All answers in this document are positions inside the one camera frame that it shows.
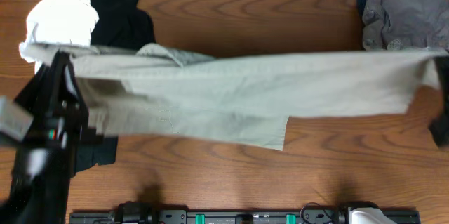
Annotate khaki green shorts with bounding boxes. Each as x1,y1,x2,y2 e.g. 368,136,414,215
20,43,447,150

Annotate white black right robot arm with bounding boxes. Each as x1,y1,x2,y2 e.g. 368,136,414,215
428,57,448,147

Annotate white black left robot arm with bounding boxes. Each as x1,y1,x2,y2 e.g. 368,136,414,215
1,51,104,223

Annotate black shirt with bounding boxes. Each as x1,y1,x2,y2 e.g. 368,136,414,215
76,0,156,172

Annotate white garment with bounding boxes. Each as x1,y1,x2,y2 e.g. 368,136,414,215
18,0,100,74

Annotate grey folded garment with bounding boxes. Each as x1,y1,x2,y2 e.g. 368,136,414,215
361,0,448,51

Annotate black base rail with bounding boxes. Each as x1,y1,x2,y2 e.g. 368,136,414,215
69,202,421,224

